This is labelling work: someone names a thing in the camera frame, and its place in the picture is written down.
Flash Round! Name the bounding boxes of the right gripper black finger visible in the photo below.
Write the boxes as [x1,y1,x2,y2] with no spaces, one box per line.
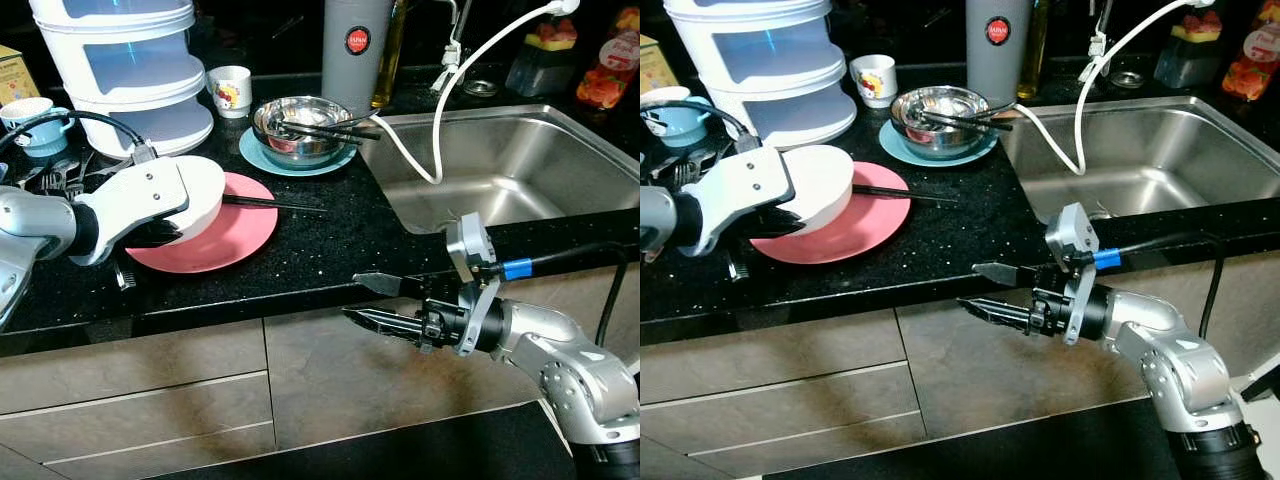
[957,297,1036,336]
[972,262,1051,289]
[341,307,429,347]
[352,271,451,299]

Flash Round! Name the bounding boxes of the white bowl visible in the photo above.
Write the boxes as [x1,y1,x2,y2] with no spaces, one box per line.
[780,145,854,233]
[160,155,228,242]

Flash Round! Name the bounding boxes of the pink plate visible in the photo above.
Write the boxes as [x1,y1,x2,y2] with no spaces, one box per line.
[125,172,279,275]
[750,162,913,266]

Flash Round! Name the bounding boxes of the grey cabinet door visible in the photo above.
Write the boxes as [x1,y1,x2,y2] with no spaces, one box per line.
[1195,250,1280,379]
[893,262,1161,441]
[590,262,640,371]
[262,275,546,447]

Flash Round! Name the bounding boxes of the black chopstick pair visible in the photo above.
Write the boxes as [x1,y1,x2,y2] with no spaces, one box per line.
[852,184,958,205]
[222,193,329,214]
[912,100,1016,133]
[270,112,383,143]

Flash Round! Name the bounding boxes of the blue mug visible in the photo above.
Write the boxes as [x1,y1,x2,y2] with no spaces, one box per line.
[0,97,73,159]
[640,86,713,151]

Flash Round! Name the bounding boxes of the teal plate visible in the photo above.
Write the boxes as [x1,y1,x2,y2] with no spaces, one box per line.
[878,118,999,168]
[238,125,360,178]

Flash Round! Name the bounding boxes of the grey cabinet drawer front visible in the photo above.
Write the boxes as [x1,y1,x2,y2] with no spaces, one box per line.
[685,410,926,480]
[0,372,278,467]
[0,318,269,417]
[640,305,901,406]
[40,422,283,480]
[640,362,916,453]

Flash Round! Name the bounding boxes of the stainless steel bowl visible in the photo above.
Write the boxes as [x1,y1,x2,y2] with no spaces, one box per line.
[252,96,357,168]
[890,85,993,159]

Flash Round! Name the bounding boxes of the white cup cartoon print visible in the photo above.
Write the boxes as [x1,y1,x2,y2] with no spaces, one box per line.
[850,54,898,109]
[207,66,253,120]

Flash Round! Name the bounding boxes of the white stacked food carrier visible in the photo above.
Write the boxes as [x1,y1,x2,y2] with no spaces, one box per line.
[28,0,217,161]
[662,0,858,151]

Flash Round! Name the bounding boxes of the stainless steel sink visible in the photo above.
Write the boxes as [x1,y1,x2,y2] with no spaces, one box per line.
[355,103,640,236]
[998,95,1280,223]

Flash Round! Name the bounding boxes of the yellow carton box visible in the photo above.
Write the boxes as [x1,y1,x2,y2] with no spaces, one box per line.
[640,35,679,96]
[0,45,41,107]

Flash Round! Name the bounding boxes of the red fruit drink pouch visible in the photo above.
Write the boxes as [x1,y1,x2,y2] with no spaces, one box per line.
[1222,0,1280,103]
[575,5,640,111]

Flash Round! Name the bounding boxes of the grey tumbler red logo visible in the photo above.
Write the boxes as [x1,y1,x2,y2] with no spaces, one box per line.
[322,0,393,116]
[965,0,1031,106]

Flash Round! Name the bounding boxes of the yellow oil bottle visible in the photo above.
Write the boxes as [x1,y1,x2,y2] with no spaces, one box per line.
[372,0,410,109]
[1018,0,1051,99]

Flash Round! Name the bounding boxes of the white furniture panel edge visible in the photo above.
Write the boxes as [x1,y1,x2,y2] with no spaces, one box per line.
[1238,362,1280,403]

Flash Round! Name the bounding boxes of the chrome faucet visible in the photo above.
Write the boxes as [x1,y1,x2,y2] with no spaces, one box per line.
[432,0,471,96]
[1085,0,1116,86]

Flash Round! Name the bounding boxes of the dark container fruit label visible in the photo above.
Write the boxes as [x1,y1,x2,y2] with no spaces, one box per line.
[1153,10,1226,89]
[505,18,579,98]

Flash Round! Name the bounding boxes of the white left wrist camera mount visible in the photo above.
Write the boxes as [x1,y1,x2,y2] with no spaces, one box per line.
[700,146,796,257]
[72,155,193,267]

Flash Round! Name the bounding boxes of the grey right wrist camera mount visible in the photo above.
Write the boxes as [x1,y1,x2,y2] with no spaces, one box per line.
[1045,203,1101,347]
[445,212,501,357]

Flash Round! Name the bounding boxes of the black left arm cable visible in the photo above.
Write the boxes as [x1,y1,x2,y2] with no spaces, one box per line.
[0,110,159,166]
[640,100,766,156]

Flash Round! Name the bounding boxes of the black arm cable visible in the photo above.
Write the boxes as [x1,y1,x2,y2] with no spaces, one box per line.
[640,100,766,156]
[1085,230,1226,341]
[0,110,159,166]
[478,238,640,346]

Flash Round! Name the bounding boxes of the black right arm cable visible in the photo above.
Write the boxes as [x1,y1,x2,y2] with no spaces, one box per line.
[1085,230,1226,341]
[478,238,640,346]

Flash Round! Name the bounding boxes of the white faucet hose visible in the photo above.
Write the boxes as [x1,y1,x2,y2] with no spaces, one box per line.
[370,0,581,186]
[1015,0,1216,176]

